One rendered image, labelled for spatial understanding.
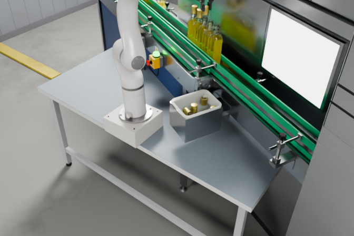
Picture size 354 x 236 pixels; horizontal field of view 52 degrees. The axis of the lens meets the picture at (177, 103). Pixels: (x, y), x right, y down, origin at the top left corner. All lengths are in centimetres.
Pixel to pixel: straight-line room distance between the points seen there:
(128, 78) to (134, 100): 13
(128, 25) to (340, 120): 104
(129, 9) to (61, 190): 160
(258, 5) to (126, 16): 64
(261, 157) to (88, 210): 131
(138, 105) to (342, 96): 114
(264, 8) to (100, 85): 122
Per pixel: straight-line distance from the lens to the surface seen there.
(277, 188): 224
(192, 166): 190
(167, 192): 275
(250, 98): 180
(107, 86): 248
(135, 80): 188
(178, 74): 215
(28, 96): 387
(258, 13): 187
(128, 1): 171
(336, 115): 116
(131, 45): 177
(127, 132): 197
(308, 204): 142
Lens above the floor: 214
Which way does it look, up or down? 37 degrees down
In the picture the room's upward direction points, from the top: 1 degrees clockwise
